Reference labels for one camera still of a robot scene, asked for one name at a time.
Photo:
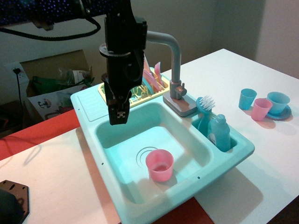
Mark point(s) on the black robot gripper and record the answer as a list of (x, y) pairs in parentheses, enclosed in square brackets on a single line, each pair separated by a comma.
[(125, 42)]

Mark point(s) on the grey toy faucet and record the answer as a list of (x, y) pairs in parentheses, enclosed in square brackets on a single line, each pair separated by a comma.
[(177, 98)]

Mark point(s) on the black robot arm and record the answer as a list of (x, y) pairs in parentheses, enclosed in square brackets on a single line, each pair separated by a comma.
[(45, 13)]

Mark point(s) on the yellow dish rack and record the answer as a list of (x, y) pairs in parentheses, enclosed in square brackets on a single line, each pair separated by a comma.
[(146, 91)]

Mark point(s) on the pink and blue toy plates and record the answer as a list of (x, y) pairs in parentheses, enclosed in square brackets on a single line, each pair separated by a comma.
[(153, 78)]

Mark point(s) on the cardboard box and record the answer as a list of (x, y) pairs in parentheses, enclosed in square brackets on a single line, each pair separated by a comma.
[(52, 81)]

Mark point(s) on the teal toy sink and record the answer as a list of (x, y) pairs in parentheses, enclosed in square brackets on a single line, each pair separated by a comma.
[(120, 153)]

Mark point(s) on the pink cup in sink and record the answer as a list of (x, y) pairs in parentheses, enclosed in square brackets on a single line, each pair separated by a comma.
[(159, 163)]

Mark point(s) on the blue dish brush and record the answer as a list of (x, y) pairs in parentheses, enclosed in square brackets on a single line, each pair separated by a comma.
[(204, 105)]

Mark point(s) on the blue soap bottle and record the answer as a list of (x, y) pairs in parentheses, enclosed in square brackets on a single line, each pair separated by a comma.
[(219, 133)]

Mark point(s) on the blue cup on table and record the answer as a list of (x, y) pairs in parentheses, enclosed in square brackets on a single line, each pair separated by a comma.
[(246, 99)]

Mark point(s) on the pink cup on table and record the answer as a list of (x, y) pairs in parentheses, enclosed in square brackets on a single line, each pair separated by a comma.
[(260, 109)]

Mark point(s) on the blue bowl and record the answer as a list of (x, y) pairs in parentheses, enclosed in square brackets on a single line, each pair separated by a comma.
[(279, 101)]

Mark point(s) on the blue saucer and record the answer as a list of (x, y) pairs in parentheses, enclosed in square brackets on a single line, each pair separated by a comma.
[(282, 115)]

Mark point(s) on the wall outlet with plug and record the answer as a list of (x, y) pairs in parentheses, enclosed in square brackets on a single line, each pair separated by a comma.
[(16, 70)]

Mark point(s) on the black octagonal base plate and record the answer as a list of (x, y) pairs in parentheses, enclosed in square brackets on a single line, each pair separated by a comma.
[(14, 202)]

